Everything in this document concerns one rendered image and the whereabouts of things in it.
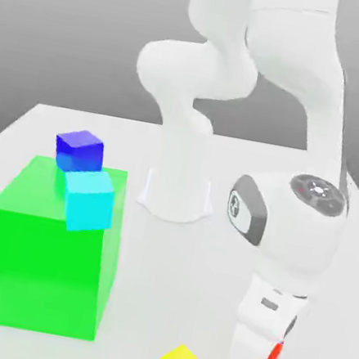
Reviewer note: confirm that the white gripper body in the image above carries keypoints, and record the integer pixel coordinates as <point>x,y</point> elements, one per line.
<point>248,354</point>

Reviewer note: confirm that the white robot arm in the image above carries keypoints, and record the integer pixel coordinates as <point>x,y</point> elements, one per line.
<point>292,239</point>

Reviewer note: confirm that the small cyan cube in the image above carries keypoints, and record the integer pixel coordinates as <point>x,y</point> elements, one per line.
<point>89,203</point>

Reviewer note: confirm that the small blue cube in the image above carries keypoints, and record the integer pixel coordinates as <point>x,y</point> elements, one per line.
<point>80,150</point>

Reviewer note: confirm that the large green box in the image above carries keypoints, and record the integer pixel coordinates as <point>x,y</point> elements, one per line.
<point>47,272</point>

